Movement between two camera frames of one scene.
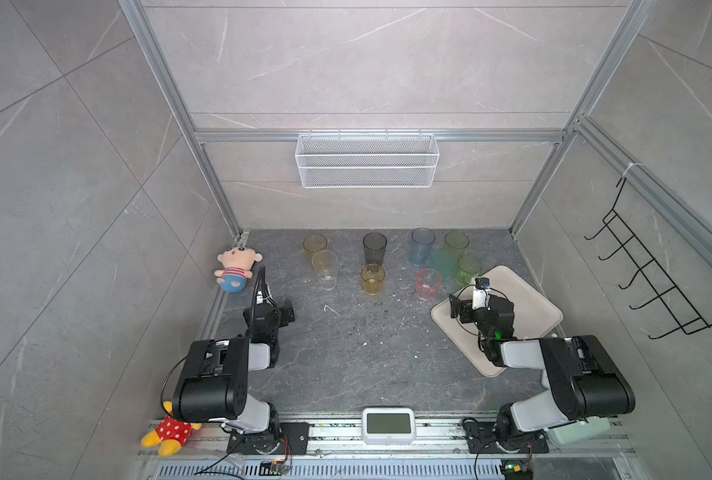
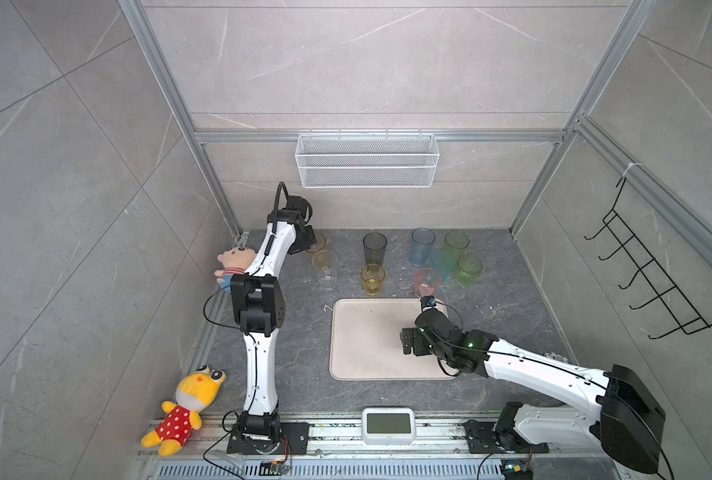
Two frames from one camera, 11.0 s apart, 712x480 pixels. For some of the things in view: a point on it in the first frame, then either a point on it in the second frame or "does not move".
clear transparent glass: x=325 y=265 does not move
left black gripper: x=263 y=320 → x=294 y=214
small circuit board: x=273 y=468 does not move
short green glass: x=468 y=266 does not move
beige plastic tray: x=534 y=315 → x=365 y=340
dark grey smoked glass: x=374 y=246 does not move
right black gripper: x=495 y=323 → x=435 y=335
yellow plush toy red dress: x=170 y=434 does not move
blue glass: x=421 y=242 does not move
